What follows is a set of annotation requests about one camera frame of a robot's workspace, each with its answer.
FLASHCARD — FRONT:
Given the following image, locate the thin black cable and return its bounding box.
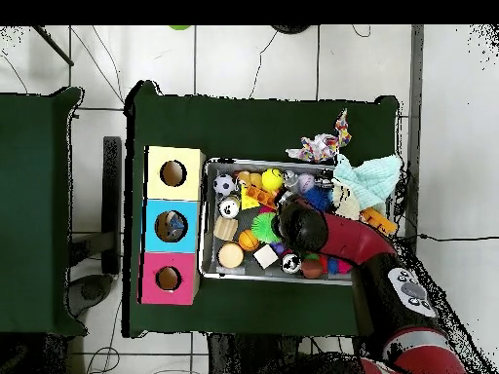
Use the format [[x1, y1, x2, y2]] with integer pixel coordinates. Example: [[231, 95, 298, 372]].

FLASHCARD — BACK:
[[416, 232, 499, 243]]

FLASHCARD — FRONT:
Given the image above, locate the mint green cloth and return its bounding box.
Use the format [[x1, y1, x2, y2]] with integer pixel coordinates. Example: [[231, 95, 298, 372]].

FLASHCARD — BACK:
[[332, 153, 403, 211]]

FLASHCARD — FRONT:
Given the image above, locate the green spiky ball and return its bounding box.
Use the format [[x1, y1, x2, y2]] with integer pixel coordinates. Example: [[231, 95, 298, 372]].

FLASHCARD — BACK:
[[250, 211, 282, 244]]

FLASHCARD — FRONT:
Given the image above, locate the black slanted rod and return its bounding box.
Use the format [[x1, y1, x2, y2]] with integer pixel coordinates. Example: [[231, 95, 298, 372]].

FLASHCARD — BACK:
[[31, 24, 75, 67]]

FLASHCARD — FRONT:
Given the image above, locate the shallow mesh bin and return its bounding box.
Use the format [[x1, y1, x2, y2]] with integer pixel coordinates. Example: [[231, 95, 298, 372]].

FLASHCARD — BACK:
[[198, 158, 395, 287]]

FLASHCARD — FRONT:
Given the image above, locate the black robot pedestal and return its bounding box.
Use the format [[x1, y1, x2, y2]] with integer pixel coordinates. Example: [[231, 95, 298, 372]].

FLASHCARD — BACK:
[[206, 332, 302, 374]]

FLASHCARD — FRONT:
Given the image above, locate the orange plastic tray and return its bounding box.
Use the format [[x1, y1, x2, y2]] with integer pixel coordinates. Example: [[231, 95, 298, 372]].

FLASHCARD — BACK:
[[243, 184, 279, 211], [360, 207, 399, 236]]

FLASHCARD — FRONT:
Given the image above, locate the colourful dotted cloth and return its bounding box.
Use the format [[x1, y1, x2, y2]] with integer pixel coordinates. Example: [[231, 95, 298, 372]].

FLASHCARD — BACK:
[[285, 108, 353, 164]]

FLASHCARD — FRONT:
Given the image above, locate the wooden box with three holes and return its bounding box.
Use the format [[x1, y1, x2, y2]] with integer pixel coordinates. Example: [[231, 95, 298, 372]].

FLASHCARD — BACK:
[[136, 145, 207, 306]]

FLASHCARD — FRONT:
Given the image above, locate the black round object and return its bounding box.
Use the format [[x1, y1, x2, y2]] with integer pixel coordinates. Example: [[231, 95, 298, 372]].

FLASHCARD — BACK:
[[270, 24, 313, 35]]

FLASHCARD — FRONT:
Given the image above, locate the toy hamburger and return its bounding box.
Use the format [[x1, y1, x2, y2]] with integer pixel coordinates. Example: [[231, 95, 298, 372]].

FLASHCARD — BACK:
[[216, 242, 246, 269]]

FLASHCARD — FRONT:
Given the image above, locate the silver pull-tab can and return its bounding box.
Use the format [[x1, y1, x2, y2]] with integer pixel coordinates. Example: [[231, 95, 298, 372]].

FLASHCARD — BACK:
[[218, 196, 242, 219]]

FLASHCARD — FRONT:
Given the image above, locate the yellow ball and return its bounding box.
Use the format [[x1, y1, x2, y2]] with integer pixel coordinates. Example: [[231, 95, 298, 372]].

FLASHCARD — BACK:
[[260, 168, 285, 192]]

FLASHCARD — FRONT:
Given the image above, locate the dark green table cloth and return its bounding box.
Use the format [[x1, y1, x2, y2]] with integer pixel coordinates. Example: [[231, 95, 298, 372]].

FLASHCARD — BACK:
[[0, 86, 88, 337], [122, 79, 401, 339]]

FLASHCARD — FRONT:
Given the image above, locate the orange toy basketball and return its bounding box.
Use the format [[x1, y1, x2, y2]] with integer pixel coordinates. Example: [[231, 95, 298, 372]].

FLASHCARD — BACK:
[[238, 229, 260, 252]]

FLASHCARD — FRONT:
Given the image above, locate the black upright panel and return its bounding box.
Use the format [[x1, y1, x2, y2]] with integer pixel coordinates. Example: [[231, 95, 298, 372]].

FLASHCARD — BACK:
[[100, 135, 123, 276]]

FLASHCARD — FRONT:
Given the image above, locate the grey round stand foot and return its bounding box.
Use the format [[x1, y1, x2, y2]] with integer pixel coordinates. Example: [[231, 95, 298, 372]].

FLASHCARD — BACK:
[[65, 272, 118, 318]]

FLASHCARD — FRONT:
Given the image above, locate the black and white soccer ball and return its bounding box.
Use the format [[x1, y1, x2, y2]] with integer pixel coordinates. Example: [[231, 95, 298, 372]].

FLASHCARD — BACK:
[[212, 173, 237, 196]]

